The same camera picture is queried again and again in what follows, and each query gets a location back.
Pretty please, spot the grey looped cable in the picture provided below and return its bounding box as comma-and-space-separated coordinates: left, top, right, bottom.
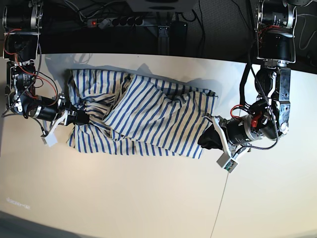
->
296, 4, 317, 50

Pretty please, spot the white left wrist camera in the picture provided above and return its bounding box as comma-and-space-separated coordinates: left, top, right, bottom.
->
217, 153, 238, 173

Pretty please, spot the black power adapter box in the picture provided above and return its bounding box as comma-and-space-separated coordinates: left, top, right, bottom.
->
169, 21, 188, 42

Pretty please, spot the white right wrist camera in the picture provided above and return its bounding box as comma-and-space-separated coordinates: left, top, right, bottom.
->
41, 134, 57, 147

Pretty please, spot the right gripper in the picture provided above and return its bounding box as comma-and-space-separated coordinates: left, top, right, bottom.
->
23, 94, 90, 125

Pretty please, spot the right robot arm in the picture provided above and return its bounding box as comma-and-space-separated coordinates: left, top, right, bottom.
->
2, 0, 89, 125

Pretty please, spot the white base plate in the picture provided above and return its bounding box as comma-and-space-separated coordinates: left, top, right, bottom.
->
126, 0, 198, 12

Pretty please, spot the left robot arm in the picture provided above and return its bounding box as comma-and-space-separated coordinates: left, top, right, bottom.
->
198, 0, 297, 158

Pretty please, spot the black power strip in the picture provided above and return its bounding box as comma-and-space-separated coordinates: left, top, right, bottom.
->
87, 17, 145, 29

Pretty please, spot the aluminium table leg profile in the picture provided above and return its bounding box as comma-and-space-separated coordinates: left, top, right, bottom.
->
158, 26, 169, 56

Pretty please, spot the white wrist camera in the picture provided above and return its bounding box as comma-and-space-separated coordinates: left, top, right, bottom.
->
217, 153, 238, 173
41, 134, 57, 147

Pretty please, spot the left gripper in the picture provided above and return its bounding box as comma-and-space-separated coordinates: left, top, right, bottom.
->
198, 113, 280, 158

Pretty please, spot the blue white striped T-shirt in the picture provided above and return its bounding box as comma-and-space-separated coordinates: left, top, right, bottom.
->
68, 69, 217, 159

